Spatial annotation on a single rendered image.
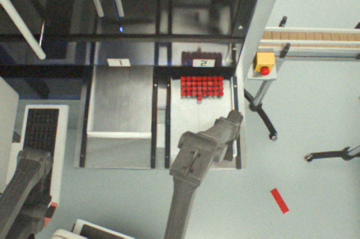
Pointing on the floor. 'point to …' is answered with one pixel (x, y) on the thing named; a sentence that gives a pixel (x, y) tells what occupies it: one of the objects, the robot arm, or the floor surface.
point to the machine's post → (259, 18)
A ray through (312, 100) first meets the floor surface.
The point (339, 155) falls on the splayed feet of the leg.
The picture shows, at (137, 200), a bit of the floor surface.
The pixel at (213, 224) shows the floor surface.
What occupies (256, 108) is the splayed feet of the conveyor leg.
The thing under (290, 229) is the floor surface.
